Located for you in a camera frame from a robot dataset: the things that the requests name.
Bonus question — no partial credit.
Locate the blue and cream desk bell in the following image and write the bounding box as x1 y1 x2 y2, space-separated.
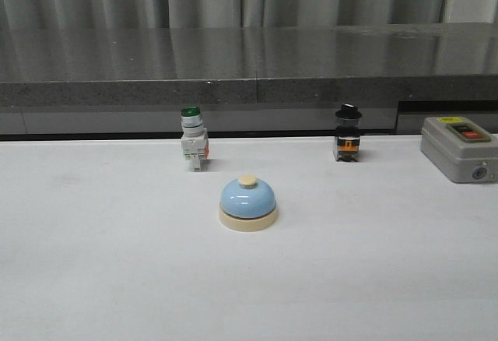
219 174 279 232

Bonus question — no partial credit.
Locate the grey stone counter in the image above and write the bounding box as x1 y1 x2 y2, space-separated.
1 23 497 139

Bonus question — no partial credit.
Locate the green pushbutton switch module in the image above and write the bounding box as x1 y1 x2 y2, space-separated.
181 106 209 171

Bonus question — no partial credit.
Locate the black rotary selector switch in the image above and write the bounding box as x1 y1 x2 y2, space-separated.
333 104 362 162

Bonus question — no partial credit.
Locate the grey on off switch box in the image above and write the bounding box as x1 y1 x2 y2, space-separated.
420 116 497 184

